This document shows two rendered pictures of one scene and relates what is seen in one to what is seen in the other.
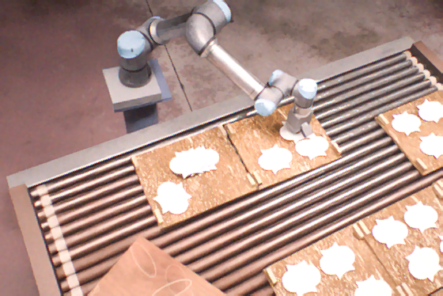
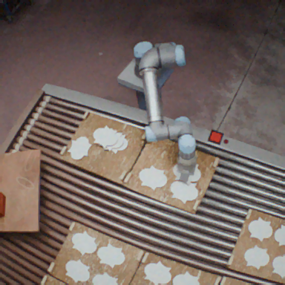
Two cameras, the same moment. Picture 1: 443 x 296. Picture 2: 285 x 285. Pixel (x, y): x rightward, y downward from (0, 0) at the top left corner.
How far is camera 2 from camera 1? 1.27 m
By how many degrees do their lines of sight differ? 39
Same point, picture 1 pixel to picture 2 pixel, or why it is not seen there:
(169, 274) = (30, 176)
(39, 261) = (15, 128)
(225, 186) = (109, 166)
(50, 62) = not seen: hidden behind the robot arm
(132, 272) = (22, 161)
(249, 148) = (148, 159)
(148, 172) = (86, 125)
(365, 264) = (122, 272)
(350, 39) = not seen: outside the picture
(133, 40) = (143, 47)
